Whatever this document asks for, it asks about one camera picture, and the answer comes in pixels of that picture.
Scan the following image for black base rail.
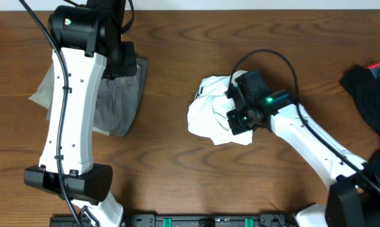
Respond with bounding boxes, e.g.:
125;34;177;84
49;212;304;227

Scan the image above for beige folded garment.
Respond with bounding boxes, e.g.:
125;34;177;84
28;64;110;136

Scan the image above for white t-shirt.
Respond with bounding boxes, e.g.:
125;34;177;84
187;70;253;145

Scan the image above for grey folded shorts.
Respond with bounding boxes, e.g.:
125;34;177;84
93;58;149;137

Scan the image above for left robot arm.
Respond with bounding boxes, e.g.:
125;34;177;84
24;0;137;226

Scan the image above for black garment with red trim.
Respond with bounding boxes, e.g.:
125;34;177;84
340;63;380;163

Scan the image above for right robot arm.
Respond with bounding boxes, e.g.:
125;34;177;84
226;71;380;226

